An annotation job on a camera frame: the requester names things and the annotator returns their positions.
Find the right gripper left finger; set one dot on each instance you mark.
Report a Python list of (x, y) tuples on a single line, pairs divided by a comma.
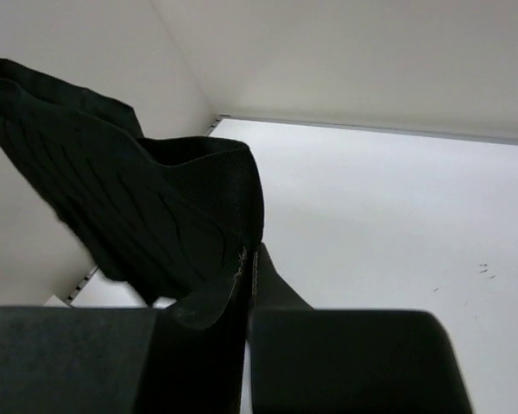
[(186, 358)]

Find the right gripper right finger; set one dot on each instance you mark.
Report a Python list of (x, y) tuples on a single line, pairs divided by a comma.
[(304, 360)]

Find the black skirt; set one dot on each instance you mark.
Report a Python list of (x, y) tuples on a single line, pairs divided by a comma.
[(165, 216)]

